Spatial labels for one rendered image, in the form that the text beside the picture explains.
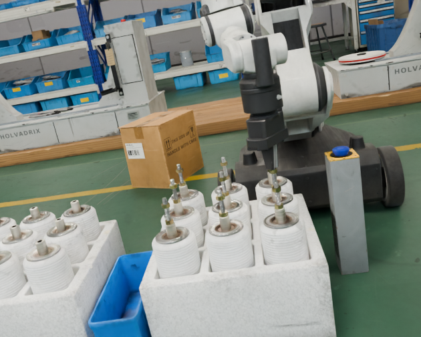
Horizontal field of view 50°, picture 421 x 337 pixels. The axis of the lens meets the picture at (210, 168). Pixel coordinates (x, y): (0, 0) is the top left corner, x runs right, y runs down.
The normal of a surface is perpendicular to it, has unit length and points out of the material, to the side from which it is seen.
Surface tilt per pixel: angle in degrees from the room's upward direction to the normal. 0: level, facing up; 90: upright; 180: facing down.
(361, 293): 0
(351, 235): 90
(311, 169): 46
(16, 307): 90
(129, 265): 88
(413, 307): 0
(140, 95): 90
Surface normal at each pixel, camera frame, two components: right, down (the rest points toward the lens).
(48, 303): -0.04, 0.30
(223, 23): 0.05, -0.02
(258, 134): -0.62, 0.34
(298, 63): -0.19, -0.50
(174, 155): 0.85, 0.00
